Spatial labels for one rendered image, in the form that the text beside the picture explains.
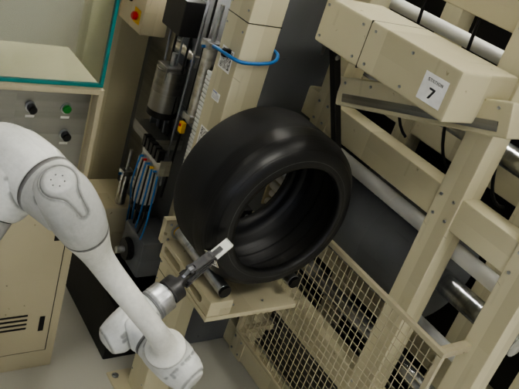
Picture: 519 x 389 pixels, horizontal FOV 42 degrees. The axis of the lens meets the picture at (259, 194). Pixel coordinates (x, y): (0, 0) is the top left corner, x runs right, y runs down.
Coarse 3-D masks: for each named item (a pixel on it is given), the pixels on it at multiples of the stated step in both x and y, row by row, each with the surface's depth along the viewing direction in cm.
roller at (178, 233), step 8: (176, 232) 232; (184, 240) 228; (184, 248) 228; (192, 248) 225; (192, 256) 223; (208, 272) 216; (208, 280) 216; (216, 280) 213; (224, 280) 213; (216, 288) 211; (224, 288) 210; (224, 296) 212
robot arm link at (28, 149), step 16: (0, 128) 134; (16, 128) 135; (0, 144) 131; (16, 144) 131; (32, 144) 131; (48, 144) 134; (0, 160) 130; (16, 160) 129; (32, 160) 129; (0, 176) 129; (16, 176) 128; (0, 192) 130; (16, 192) 129; (0, 208) 131; (16, 208) 133; (0, 224) 134; (0, 240) 138
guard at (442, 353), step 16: (352, 272) 232; (304, 288) 253; (352, 288) 232; (368, 288) 225; (320, 304) 247; (336, 304) 239; (368, 304) 226; (240, 320) 288; (256, 320) 280; (240, 336) 289; (416, 336) 209; (256, 352) 281; (272, 352) 272; (336, 352) 240; (400, 352) 215; (272, 368) 272; (304, 368) 255; (432, 368) 203; (400, 384) 215
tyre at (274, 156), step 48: (240, 144) 194; (288, 144) 193; (336, 144) 207; (192, 192) 199; (240, 192) 190; (288, 192) 240; (336, 192) 214; (192, 240) 205; (240, 240) 237; (288, 240) 236
